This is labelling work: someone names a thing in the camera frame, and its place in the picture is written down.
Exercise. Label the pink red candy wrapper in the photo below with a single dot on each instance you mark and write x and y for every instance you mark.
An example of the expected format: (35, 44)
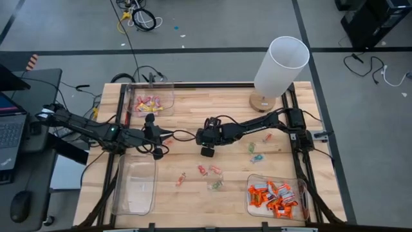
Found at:
(157, 101)

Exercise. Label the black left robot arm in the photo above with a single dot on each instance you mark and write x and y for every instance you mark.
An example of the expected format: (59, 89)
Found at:
(90, 127)

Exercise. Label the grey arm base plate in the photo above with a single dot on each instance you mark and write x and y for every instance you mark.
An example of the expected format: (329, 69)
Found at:
(322, 136)

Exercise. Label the orange Reese's candy pack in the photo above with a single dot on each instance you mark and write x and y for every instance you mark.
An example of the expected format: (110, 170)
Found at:
(277, 206)

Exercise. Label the black laptop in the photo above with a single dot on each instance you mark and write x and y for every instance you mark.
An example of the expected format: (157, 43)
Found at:
(11, 138)

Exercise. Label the green candy clear wrapper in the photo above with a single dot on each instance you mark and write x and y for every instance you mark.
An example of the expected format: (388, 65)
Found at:
(251, 147)
(215, 185)

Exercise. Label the black computer mouse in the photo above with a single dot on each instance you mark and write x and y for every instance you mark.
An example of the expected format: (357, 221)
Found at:
(20, 206)

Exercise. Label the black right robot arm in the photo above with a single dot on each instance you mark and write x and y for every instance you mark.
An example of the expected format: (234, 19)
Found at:
(257, 124)

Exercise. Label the white shade table lamp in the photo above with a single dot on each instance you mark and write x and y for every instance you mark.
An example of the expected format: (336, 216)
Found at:
(280, 67)

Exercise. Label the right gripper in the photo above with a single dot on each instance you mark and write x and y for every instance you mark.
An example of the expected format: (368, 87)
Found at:
(210, 137)

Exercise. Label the black desk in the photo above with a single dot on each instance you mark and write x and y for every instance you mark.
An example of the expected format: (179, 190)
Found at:
(42, 90)

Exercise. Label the clear plastic bin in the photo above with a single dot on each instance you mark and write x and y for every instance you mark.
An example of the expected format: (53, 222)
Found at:
(302, 180)
(135, 199)
(169, 96)

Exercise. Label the black aluminium table frame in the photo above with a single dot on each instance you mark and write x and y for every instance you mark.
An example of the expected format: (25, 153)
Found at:
(212, 85)

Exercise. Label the orange black hazard tape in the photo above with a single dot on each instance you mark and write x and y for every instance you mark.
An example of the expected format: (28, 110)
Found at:
(32, 62)

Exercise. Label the black equipment case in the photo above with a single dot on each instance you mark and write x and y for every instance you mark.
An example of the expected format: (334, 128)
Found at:
(376, 22)
(341, 4)

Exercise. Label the silver striped candy wrapper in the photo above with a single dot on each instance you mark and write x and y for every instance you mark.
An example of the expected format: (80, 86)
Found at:
(286, 193)

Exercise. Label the yellow candy wrapper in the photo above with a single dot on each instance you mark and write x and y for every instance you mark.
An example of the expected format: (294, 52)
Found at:
(159, 108)
(146, 108)

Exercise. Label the black monitor back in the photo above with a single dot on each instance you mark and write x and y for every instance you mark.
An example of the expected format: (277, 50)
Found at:
(13, 79)

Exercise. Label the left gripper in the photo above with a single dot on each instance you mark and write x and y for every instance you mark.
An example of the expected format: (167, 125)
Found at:
(153, 135)

